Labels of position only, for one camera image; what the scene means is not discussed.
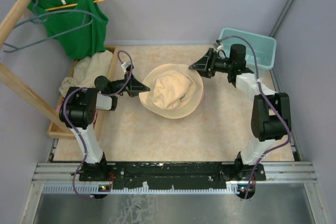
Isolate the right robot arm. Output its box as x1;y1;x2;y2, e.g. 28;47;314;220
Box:
189;44;291;180

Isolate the aluminium rail frame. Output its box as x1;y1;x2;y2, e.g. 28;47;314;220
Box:
33;162;317;199

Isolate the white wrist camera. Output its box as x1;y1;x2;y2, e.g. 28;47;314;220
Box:
121;61;131;73
213;40;224;51

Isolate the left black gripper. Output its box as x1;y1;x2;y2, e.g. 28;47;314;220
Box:
109;71;150;97

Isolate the beige garment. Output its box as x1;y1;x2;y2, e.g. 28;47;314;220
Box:
59;50;113;98

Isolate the grey clothes hanger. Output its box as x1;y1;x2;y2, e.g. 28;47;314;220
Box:
3;0;102;54

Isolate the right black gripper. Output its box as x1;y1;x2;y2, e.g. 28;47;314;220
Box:
190;48;234;79

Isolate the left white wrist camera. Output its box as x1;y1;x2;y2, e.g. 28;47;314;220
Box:
121;61;131;73

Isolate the light blue plastic bin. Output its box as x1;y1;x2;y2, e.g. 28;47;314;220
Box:
219;28;277;77

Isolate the pink hat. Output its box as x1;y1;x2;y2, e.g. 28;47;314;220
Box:
200;90;205;102

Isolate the green tank top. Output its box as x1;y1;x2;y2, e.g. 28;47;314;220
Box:
28;0;109;60

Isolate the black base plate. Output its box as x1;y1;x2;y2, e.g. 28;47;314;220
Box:
81;162;266;190

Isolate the beige bucket hat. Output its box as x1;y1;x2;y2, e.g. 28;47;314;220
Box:
139;64;204;119

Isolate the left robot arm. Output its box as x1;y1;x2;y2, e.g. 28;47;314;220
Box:
59;71;150;181

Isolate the wooden clothes rack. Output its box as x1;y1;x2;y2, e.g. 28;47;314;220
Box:
0;0;121;138

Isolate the pink garment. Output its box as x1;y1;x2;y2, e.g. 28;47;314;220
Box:
56;100;65;117

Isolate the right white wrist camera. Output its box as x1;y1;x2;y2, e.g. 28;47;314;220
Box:
213;40;224;51

